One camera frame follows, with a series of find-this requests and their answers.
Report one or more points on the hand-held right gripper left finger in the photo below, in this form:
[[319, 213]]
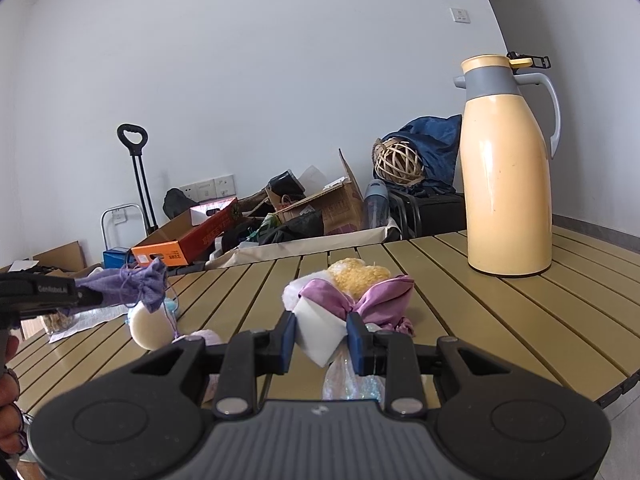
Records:
[[287, 342]]

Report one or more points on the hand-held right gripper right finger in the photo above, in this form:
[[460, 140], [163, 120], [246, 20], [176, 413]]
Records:
[[356, 345]]

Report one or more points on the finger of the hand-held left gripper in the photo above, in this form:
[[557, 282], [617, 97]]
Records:
[[90, 295]]

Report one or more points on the white foam block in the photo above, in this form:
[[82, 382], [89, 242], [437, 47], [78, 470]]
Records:
[[320, 330]]

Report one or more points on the plush toy with purple bow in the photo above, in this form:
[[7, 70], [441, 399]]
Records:
[[360, 275]]

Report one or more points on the person's left hand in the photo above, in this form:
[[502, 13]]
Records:
[[10, 410]]

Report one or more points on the white paper sheet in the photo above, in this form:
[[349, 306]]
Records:
[[95, 320]]

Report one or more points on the clear snack jar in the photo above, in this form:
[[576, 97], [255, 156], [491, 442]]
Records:
[[57, 322]]

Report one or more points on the crumpled clear plastic bag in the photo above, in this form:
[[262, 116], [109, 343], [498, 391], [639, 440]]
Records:
[[350, 380]]

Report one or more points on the flat cardboard flap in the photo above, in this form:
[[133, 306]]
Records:
[[62, 257]]

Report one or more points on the small blue box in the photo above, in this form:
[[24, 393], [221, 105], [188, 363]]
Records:
[[116, 257]]

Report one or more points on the black backpack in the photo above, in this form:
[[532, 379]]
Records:
[[295, 227]]

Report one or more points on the orange long box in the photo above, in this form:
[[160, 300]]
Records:
[[200, 240]]

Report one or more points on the black round bag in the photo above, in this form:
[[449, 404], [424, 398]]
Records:
[[177, 202]]

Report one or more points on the open brown cardboard box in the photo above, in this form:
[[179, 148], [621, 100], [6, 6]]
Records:
[[340, 210]]

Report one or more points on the grey blue water bottle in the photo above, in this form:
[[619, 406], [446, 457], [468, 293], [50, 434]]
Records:
[[376, 205]]

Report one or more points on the tan folding table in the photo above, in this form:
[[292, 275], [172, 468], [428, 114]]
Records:
[[500, 320]]

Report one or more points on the black suitcase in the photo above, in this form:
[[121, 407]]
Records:
[[435, 215]]

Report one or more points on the black pouch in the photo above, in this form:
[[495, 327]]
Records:
[[286, 185]]

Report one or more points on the woven rattan ball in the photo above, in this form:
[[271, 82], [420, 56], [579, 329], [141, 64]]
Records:
[[398, 161]]

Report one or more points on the dark blue cloth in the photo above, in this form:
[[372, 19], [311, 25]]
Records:
[[435, 145]]

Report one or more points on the yellow thermos jug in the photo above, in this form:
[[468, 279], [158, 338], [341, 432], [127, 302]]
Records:
[[505, 185]]

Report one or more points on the black tripod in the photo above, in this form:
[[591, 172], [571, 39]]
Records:
[[537, 61]]

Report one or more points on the white wall socket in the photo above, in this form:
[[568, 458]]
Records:
[[206, 189], [118, 215], [189, 191], [225, 185]]

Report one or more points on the white metal tube frame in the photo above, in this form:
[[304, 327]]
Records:
[[122, 205]]

